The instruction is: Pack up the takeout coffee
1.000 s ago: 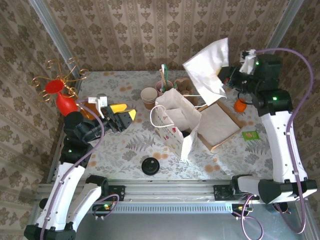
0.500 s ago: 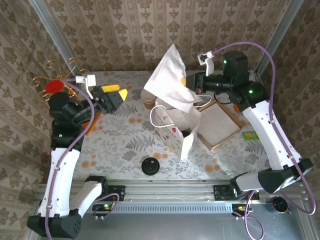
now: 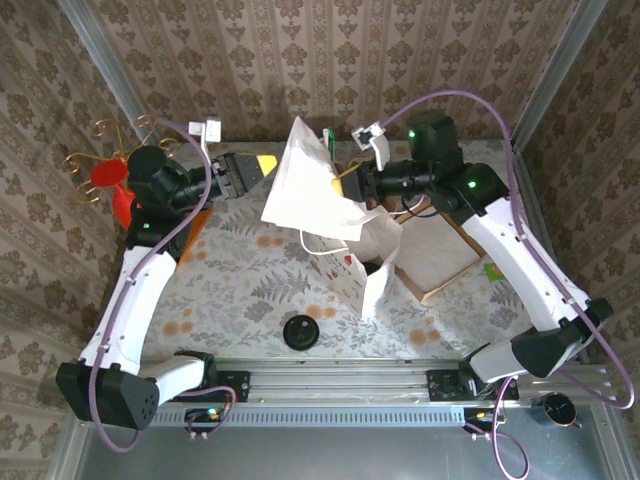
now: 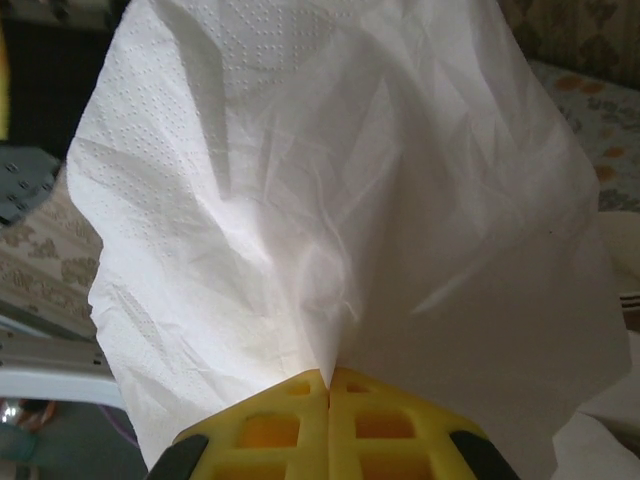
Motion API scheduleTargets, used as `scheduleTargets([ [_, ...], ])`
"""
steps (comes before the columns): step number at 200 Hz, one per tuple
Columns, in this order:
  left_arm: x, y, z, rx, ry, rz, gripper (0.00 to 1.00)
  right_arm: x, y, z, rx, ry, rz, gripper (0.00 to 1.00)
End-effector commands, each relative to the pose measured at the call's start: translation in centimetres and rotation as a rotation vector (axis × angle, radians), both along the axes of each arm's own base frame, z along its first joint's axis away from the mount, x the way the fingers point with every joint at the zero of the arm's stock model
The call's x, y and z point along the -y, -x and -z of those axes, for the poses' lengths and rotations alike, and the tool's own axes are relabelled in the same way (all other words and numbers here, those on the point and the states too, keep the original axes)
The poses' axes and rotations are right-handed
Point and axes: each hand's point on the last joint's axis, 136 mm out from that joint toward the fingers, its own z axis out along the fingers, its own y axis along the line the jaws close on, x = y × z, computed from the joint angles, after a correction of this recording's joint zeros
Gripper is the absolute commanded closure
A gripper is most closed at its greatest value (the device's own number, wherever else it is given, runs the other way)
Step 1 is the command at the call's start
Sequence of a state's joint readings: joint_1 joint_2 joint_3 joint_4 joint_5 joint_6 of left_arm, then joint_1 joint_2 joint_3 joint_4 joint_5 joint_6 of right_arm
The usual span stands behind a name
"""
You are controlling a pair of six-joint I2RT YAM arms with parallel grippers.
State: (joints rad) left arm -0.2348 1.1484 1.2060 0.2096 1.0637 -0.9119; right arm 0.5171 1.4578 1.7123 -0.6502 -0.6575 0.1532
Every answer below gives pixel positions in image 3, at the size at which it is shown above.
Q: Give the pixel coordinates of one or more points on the black plastic cup lid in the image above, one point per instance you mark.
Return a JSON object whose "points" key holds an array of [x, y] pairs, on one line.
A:
{"points": [[301, 332]]}

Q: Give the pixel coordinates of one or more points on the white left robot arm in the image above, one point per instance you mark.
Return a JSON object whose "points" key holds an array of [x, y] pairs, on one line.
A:
{"points": [[130, 310]]}

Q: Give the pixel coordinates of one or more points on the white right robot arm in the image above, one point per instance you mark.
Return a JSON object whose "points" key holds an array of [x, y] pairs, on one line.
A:
{"points": [[520, 270]]}

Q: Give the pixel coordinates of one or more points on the red vase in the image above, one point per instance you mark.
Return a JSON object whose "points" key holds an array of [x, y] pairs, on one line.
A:
{"points": [[107, 172]]}

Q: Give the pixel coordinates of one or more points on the orange wooden board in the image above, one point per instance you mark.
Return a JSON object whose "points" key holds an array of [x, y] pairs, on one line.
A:
{"points": [[192, 240]]}

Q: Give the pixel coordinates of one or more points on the floral tablecloth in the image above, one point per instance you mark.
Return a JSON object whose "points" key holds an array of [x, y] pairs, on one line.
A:
{"points": [[240, 280]]}

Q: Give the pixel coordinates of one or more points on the wooden tray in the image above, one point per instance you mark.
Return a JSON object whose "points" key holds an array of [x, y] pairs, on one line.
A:
{"points": [[426, 296]]}

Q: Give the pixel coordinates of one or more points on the green paper packet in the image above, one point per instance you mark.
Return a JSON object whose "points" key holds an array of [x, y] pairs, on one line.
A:
{"points": [[495, 272]]}

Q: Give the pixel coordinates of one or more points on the small controller board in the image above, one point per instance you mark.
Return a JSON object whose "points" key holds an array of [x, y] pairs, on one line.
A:
{"points": [[205, 415], [480, 415]]}

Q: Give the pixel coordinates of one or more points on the dark mug with gold rim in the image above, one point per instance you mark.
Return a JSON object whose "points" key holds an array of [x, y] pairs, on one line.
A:
{"points": [[555, 410]]}

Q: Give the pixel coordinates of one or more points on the aluminium frame post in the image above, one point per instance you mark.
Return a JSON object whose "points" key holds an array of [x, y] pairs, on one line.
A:
{"points": [[565, 50], [100, 50]]}

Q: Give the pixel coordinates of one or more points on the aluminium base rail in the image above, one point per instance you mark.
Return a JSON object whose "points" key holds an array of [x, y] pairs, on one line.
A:
{"points": [[340, 385]]}

